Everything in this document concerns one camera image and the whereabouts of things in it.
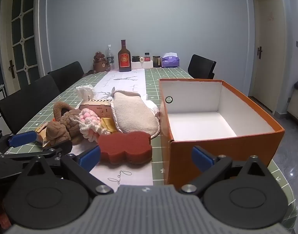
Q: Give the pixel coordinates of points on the yellow cloth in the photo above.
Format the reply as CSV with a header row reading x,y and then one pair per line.
x,y
107,124

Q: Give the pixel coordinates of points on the white box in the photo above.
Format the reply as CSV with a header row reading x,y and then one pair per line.
x,y
139,65

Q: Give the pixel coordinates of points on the red-brown sponge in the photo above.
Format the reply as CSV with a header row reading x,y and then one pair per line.
x,y
124,146

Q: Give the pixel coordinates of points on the dark low jar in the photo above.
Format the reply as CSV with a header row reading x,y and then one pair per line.
x,y
135,59

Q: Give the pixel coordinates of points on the cream cabinet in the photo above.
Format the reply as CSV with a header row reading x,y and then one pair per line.
x,y
297,107

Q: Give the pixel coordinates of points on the glass paned door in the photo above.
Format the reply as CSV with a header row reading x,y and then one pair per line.
x,y
24,29

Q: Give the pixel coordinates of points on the brown plush toy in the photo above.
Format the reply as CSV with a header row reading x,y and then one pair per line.
x,y
66,124

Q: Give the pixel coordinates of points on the clear water bottle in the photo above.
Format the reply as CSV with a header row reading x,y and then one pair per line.
x,y
110,58

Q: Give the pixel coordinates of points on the wooden radio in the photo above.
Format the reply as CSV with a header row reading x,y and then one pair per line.
x,y
97,108

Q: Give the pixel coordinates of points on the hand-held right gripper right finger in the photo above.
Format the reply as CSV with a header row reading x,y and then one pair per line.
x,y
202,158

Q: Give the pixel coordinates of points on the beige wash mitt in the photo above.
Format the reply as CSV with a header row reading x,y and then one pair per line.
x,y
134,114

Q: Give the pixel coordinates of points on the brown liquor bottle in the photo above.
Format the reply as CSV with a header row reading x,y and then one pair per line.
x,y
124,61

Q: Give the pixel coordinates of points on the green checked tablecloth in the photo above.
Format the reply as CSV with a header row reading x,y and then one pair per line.
x,y
163,74

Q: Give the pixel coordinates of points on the dark glass jar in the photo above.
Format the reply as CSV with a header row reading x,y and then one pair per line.
x,y
157,62

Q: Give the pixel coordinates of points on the black chair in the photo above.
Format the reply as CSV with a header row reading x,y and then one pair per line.
x,y
202,65
24,102
66,75

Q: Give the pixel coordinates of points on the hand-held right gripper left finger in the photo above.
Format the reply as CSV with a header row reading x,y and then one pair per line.
x,y
90,156

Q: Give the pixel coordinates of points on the brown bear-shaped bottle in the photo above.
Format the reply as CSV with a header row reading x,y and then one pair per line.
x,y
100,63

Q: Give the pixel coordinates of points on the orange cardboard box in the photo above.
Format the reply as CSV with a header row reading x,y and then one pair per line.
x,y
224,156

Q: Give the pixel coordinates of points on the cream door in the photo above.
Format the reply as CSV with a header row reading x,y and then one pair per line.
x,y
268,53

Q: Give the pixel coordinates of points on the white printed table runner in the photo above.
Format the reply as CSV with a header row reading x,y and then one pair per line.
x,y
129,82

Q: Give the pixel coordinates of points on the small red label jar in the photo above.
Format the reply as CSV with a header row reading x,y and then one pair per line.
x,y
147,58

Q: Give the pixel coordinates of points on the purple tissue pack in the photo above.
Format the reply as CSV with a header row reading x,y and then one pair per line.
x,y
170,62

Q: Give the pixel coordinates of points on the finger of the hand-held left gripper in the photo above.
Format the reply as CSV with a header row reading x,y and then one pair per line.
x,y
54,151
22,138

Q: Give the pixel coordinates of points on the pink white crochet piece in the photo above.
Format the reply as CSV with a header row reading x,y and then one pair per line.
x,y
90,121

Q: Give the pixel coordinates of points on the white plastic bag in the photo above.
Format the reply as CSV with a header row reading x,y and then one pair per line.
x,y
85,91

